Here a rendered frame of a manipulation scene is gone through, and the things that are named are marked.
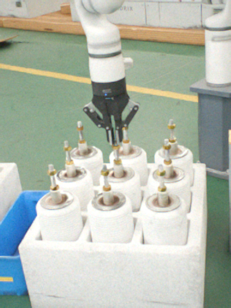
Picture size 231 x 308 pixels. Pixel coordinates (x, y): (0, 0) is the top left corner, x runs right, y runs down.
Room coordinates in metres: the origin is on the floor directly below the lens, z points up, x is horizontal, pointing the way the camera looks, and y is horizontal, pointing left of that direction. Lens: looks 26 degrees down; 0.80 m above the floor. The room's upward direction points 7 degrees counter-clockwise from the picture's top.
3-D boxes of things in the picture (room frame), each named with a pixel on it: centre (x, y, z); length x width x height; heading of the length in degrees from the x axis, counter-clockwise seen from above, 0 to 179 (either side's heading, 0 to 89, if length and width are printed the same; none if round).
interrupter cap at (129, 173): (1.01, 0.00, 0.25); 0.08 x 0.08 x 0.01
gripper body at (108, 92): (1.01, 0.00, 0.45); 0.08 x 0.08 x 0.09
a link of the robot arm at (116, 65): (1.03, 0.00, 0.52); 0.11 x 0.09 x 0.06; 166
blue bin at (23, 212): (1.07, 0.27, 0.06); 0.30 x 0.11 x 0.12; 167
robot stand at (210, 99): (1.45, -0.35, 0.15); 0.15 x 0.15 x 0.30; 47
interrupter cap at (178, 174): (0.98, -0.11, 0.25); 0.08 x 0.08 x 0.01
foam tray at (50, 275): (1.01, 0.00, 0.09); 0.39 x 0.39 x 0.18; 76
